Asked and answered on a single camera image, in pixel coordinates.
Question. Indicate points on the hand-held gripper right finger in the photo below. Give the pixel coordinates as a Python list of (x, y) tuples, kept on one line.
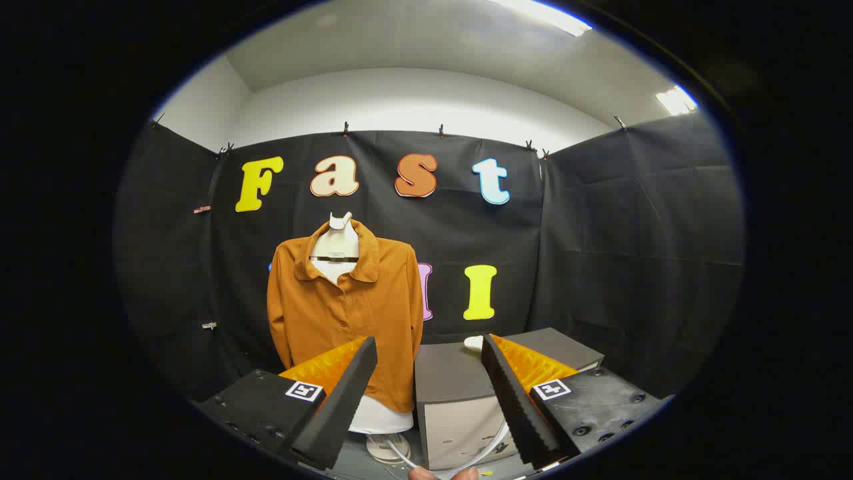
[(513, 400)]

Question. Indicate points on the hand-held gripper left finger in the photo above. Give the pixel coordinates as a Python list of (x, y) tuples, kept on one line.
[(340, 406)]

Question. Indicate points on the white garment steamer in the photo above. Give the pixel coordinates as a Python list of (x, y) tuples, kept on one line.
[(473, 343)]

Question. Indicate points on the orange button shirt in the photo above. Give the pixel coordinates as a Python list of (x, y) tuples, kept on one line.
[(346, 313)]

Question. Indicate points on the grey drawer cabinet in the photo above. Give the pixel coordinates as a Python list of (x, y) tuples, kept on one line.
[(446, 373)]

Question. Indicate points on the white mannequin torso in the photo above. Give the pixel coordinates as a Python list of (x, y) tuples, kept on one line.
[(336, 243)]

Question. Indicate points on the black backdrop cloth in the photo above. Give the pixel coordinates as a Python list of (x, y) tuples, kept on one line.
[(600, 233)]

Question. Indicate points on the square ceiling light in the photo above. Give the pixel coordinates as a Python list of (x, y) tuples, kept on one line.
[(676, 100)]

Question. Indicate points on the long ceiling light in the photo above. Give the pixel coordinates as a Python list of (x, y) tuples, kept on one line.
[(540, 14)]

